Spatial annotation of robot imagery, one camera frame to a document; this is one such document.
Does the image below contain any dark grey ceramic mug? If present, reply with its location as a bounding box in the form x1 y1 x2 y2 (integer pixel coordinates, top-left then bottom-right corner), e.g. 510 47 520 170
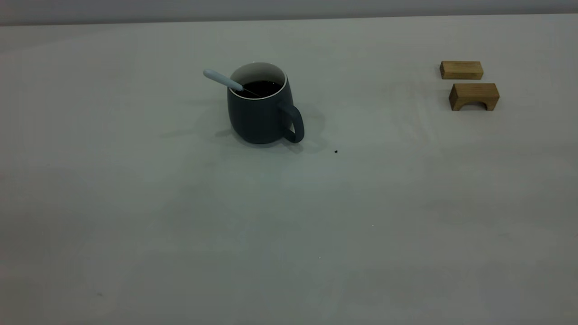
227 62 305 145

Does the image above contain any metal spoon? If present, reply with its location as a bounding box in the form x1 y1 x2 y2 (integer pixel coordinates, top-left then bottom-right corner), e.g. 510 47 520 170
203 69 267 98

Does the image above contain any flat rectangular wooden block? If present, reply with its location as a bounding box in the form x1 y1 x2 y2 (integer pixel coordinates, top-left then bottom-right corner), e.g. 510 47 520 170
440 60 484 80

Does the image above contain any arched wooden block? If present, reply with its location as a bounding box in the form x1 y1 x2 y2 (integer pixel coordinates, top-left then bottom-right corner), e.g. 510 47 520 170
448 83 500 111

